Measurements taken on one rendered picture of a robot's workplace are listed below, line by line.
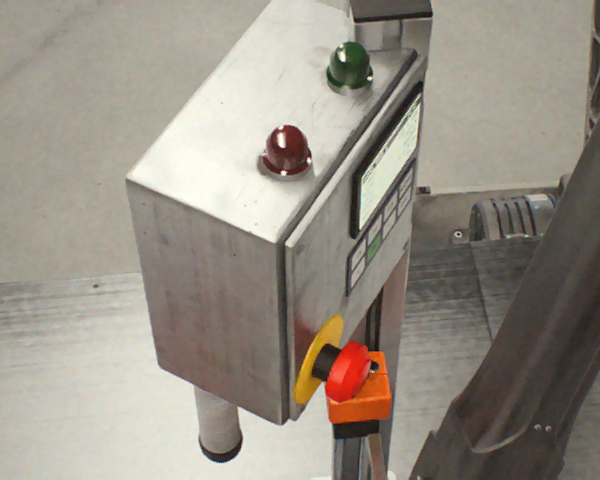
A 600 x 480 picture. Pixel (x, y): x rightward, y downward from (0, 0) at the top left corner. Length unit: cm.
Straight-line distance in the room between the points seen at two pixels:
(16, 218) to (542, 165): 106
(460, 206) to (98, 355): 103
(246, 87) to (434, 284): 74
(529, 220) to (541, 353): 132
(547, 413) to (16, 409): 75
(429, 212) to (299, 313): 155
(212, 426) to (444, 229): 130
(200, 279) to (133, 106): 207
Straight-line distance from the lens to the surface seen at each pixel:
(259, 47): 74
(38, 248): 255
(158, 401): 135
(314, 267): 70
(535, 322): 72
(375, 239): 79
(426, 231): 223
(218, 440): 100
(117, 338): 140
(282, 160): 66
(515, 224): 203
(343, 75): 71
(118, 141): 271
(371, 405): 93
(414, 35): 74
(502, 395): 74
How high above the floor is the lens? 199
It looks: 52 degrees down
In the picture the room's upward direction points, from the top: straight up
